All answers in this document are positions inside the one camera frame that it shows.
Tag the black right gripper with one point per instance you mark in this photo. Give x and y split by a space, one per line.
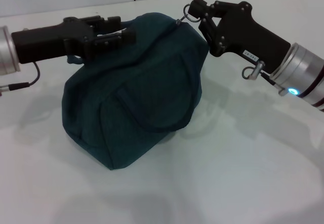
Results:
243 34

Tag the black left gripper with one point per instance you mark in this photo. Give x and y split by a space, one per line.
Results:
50 42

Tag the dark teal fabric lunch bag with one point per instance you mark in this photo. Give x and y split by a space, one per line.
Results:
141 94

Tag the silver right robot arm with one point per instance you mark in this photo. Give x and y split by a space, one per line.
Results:
301 74

